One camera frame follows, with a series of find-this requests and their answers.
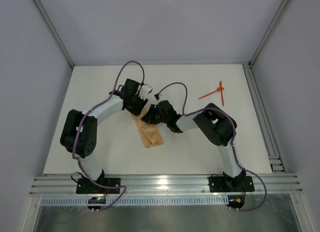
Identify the peach cloth napkin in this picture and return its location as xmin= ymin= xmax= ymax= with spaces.
xmin=131 ymin=107 xmax=164 ymax=149

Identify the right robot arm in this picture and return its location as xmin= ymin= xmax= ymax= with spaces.
xmin=141 ymin=100 xmax=246 ymax=191

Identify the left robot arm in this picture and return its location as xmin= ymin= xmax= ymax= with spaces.
xmin=60 ymin=79 xmax=153 ymax=190

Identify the orange plastic fork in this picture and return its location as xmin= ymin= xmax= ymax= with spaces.
xmin=198 ymin=87 xmax=220 ymax=100

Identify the orange plastic knife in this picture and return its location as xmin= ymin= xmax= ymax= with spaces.
xmin=219 ymin=81 xmax=225 ymax=107

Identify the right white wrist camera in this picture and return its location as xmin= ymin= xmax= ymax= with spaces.
xmin=155 ymin=93 xmax=165 ymax=102

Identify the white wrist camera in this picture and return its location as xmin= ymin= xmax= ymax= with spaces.
xmin=155 ymin=93 xmax=165 ymax=102
xmin=139 ymin=84 xmax=153 ymax=98

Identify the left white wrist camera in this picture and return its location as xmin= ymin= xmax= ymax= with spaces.
xmin=139 ymin=84 xmax=153 ymax=98

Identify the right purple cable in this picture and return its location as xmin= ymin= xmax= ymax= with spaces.
xmin=154 ymin=82 xmax=267 ymax=213

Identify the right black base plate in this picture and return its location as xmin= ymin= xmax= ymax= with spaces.
xmin=208 ymin=174 xmax=255 ymax=193

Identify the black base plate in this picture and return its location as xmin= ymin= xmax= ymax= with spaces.
xmin=75 ymin=178 xmax=121 ymax=195
xmin=208 ymin=174 xmax=255 ymax=193

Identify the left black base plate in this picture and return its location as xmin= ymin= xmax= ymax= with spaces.
xmin=75 ymin=178 xmax=121 ymax=195

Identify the perforated cable tray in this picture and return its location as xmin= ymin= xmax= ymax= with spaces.
xmin=40 ymin=194 xmax=229 ymax=207

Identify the aluminium front rail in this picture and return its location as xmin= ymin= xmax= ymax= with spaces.
xmin=29 ymin=173 xmax=303 ymax=196

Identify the aluminium rail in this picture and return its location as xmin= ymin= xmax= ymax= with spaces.
xmin=29 ymin=173 xmax=303 ymax=196
xmin=242 ymin=64 xmax=287 ymax=174

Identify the right side aluminium rail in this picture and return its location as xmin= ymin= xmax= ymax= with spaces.
xmin=242 ymin=64 xmax=287 ymax=174

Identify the left frame post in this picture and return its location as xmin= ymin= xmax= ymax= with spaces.
xmin=31 ymin=0 xmax=75 ymax=69

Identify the frame post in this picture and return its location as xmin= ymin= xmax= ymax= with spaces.
xmin=31 ymin=0 xmax=75 ymax=69
xmin=248 ymin=0 xmax=293 ymax=67

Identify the right frame post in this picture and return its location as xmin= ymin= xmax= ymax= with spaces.
xmin=248 ymin=0 xmax=293 ymax=67

